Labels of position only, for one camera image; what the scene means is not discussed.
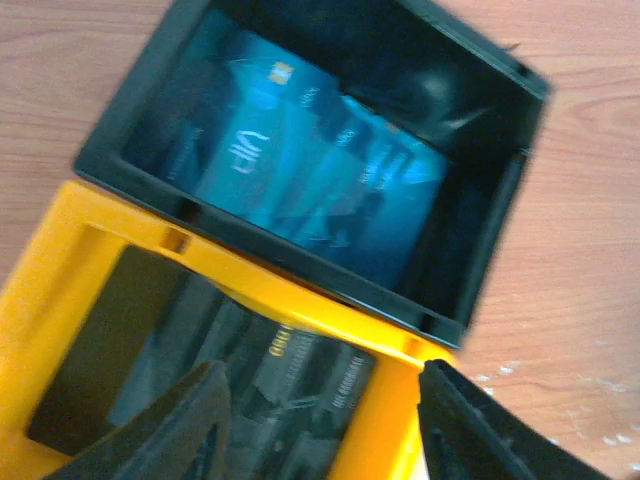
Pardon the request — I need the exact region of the dark cards stack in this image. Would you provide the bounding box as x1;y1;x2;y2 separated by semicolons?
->
28;247;376;479

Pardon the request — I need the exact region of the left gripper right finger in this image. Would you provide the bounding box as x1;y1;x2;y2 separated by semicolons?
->
417;360;606;480

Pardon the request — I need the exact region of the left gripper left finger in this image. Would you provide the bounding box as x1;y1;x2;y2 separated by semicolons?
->
47;361;231;479

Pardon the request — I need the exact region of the blue cards stack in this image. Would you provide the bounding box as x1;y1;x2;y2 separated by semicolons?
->
158;30;449;289

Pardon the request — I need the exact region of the yellow bin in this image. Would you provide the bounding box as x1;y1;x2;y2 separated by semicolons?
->
1;181;452;479

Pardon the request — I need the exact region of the black bin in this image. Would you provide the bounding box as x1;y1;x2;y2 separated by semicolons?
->
74;1;550;348

